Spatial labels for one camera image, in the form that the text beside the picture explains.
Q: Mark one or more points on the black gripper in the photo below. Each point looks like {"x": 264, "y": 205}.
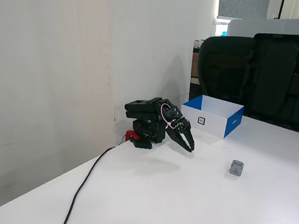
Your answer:
{"x": 181, "y": 128}

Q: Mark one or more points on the gray block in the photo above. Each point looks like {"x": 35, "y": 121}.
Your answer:
{"x": 235, "y": 168}

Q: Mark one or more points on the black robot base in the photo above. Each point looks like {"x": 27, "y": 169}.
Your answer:
{"x": 146, "y": 129}

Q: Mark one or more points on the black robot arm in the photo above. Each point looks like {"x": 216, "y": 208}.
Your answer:
{"x": 141, "y": 110}

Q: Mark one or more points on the blue and white cardboard box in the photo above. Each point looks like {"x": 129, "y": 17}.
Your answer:
{"x": 214, "y": 123}

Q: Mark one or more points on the black table clamp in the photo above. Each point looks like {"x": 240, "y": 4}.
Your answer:
{"x": 142, "y": 144}

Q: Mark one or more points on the black office chair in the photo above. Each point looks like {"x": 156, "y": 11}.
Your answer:
{"x": 221, "y": 57}

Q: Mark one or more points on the white desk divider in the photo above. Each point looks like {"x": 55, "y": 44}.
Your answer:
{"x": 263, "y": 27}

